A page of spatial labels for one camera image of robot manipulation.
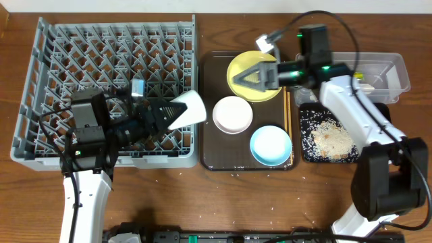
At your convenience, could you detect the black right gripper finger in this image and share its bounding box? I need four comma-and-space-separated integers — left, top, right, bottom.
233, 62, 267, 83
234, 80, 267, 92

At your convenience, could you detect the yellow round plate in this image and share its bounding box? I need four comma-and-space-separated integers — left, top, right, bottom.
226, 51, 281, 103

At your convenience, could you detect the small white cup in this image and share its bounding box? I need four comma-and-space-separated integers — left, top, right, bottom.
168, 90, 207, 130

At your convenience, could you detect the white pink shallow bowl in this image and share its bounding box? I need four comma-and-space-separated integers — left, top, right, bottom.
212, 96, 253, 134

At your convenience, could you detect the light blue bowl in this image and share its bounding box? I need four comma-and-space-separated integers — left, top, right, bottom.
250, 126, 292, 167

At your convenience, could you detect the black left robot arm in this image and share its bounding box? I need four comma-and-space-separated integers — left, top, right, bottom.
60, 88, 187, 242

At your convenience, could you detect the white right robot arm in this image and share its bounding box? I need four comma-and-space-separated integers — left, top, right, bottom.
233, 24, 431, 242

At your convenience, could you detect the clear plastic waste bin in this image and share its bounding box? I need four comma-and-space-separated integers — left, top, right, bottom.
294, 52, 410, 107

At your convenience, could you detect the wooden chopstick left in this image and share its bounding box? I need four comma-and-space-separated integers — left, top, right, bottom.
283, 87, 288, 132

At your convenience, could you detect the wooden chopstick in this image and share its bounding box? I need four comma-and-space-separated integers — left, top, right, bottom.
286, 91, 294, 166
283, 87, 288, 132

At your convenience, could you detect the wooden chopstick right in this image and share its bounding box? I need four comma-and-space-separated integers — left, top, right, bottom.
286, 91, 294, 166

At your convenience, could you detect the brown serving tray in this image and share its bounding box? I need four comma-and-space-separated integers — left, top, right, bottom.
198, 51, 301, 171

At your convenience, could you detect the green yellow snack wrapper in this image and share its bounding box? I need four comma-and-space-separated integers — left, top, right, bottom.
354, 72, 364, 80

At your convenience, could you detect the pile of rice scraps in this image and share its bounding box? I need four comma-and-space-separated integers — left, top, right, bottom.
300, 109, 360, 162

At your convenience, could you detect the white crumpled napkin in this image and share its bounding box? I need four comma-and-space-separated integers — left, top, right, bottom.
360, 84, 375, 95

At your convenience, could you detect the grey plastic dish rack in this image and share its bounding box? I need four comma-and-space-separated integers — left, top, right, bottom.
10, 19, 198, 171

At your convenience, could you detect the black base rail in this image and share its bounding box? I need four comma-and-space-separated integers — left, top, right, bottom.
103, 222, 406, 243

